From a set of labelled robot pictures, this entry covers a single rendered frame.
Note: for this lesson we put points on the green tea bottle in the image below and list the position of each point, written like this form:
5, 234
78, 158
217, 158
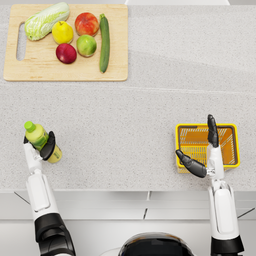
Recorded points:
41, 140

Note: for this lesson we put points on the yellow slatted basket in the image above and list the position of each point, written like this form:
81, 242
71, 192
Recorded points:
230, 146

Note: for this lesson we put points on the wooden cutting board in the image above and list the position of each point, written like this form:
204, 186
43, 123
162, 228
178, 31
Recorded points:
66, 71

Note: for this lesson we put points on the dark round robot body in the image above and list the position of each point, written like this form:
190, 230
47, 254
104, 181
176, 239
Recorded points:
156, 245

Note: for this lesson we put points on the dark red apple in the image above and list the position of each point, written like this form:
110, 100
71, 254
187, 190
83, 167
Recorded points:
66, 53

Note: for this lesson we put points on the green apple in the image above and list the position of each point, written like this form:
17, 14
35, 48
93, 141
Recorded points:
86, 45

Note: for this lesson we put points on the green cucumber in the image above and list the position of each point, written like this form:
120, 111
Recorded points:
104, 43

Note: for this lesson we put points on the napa cabbage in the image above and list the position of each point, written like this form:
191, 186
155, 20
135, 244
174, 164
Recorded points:
45, 21

